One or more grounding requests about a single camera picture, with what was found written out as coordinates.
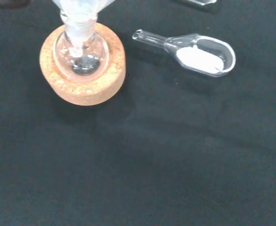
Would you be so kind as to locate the clear round-bottom flask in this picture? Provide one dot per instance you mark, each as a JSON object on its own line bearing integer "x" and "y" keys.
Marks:
{"x": 88, "y": 66}

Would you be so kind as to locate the clear glass weighing funnel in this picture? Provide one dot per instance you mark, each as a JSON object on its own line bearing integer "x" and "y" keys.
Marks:
{"x": 152, "y": 40}

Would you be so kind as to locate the clear acrylic funnel stand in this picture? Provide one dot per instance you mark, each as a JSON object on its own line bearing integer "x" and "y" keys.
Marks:
{"x": 199, "y": 2}

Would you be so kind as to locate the black bench cloth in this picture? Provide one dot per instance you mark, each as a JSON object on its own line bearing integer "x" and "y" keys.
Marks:
{"x": 128, "y": 164}

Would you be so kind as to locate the white powder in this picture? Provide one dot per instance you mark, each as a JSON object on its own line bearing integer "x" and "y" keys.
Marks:
{"x": 197, "y": 58}

